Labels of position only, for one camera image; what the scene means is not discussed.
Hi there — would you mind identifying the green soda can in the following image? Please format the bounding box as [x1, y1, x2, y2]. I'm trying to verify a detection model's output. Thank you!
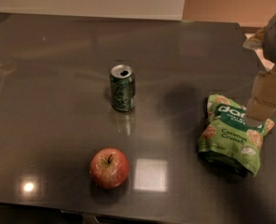
[110, 64, 135, 112]

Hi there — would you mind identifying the green coconut crunch snack bag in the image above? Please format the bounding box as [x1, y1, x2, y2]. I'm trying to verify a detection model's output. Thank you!
[198, 94, 274, 176]

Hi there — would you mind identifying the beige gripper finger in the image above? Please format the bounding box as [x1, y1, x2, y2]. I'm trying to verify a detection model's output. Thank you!
[242, 27, 266, 50]
[245, 65, 276, 121]

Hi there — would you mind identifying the red apple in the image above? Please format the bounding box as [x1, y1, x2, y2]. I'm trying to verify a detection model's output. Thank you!
[90, 147, 130, 189]

